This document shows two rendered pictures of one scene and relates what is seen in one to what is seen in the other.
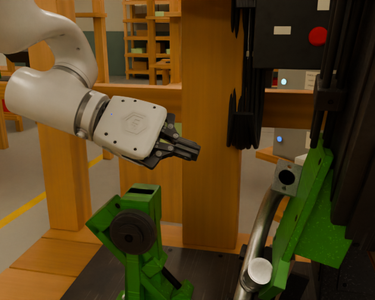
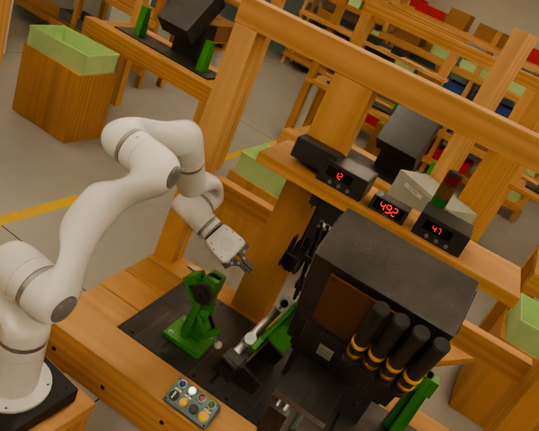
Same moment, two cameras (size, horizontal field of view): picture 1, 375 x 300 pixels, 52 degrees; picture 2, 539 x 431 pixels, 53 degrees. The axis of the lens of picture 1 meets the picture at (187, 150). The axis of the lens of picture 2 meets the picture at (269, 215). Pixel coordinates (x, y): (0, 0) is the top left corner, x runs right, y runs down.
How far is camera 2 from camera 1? 1.11 m
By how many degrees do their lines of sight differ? 8
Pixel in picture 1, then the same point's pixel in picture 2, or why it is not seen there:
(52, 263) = (150, 279)
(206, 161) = (265, 264)
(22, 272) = (132, 277)
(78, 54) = (216, 194)
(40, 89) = (190, 208)
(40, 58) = not seen: hidden behind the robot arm
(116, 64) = not seen: hidden behind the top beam
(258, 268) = (250, 336)
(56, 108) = (193, 220)
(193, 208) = (246, 286)
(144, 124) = (231, 246)
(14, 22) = (193, 191)
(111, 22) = not seen: outside the picture
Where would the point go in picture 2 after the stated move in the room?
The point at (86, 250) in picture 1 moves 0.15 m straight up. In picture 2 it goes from (172, 280) to (183, 249)
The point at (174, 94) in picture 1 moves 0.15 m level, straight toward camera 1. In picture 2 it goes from (267, 212) to (258, 228)
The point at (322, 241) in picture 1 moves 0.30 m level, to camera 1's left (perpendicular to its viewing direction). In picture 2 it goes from (281, 339) to (191, 295)
